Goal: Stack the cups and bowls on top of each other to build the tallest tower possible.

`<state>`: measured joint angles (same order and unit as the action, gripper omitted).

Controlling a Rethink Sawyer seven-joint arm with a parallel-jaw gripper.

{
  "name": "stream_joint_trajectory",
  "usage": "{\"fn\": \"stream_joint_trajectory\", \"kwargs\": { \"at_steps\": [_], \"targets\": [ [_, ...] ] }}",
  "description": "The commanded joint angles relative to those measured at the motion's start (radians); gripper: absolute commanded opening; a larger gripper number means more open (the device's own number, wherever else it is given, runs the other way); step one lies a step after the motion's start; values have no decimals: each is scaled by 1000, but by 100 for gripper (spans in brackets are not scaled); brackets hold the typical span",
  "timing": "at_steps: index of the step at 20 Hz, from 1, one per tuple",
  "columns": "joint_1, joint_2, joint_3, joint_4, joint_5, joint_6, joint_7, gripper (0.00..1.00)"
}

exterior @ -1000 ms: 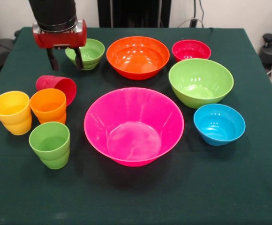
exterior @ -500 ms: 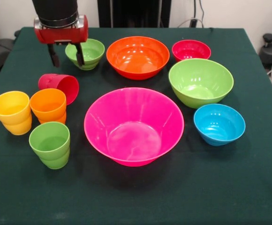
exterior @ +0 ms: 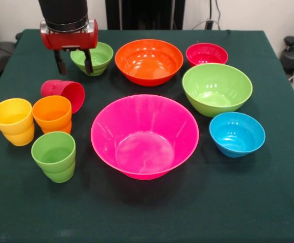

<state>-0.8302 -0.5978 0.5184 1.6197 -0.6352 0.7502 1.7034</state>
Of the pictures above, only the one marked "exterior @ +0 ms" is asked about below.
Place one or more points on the black office chair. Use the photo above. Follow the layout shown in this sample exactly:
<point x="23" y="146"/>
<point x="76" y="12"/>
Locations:
<point x="0" y="54"/>

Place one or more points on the large pink bowl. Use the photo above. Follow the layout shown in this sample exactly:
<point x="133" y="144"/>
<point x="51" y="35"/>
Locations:
<point x="144" y="141"/>

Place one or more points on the green cup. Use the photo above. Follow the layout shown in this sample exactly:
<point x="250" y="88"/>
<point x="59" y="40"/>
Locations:
<point x="53" y="157"/>

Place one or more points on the large green bowl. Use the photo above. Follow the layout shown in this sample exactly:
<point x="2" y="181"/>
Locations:
<point x="215" y="86"/>

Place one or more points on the small green bowl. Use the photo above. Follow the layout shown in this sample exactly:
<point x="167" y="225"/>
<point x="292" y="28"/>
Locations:
<point x="101" y="58"/>

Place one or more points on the yellow cup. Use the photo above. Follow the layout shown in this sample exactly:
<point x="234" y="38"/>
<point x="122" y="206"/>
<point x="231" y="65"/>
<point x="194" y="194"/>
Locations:
<point x="12" y="121"/>

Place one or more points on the orange cup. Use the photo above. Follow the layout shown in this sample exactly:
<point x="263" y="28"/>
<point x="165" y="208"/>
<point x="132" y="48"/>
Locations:
<point x="52" y="114"/>

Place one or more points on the small blue bowl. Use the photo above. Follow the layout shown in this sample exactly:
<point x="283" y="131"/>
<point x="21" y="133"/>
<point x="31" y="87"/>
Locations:
<point x="235" y="136"/>

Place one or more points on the dark green tablecloth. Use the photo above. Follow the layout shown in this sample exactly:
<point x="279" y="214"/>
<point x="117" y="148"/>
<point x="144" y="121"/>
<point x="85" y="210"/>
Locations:
<point x="147" y="207"/>

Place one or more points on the small red bowl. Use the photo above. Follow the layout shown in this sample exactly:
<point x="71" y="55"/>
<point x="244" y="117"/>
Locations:
<point x="206" y="54"/>

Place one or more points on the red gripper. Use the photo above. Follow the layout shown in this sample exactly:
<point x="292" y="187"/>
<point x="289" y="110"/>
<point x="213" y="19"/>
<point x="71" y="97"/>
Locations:
<point x="71" y="40"/>

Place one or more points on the red cup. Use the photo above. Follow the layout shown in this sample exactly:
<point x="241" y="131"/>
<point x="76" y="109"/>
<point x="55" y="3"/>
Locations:
<point x="74" y="93"/>

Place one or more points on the black power plug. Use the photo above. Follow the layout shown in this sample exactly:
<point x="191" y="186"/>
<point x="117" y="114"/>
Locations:
<point x="209" y="24"/>

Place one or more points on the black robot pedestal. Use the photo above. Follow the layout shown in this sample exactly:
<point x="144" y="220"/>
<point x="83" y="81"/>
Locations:
<point x="147" y="12"/>

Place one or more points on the large orange bowl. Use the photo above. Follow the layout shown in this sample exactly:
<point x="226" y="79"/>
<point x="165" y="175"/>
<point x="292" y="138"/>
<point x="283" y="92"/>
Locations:
<point x="149" y="63"/>

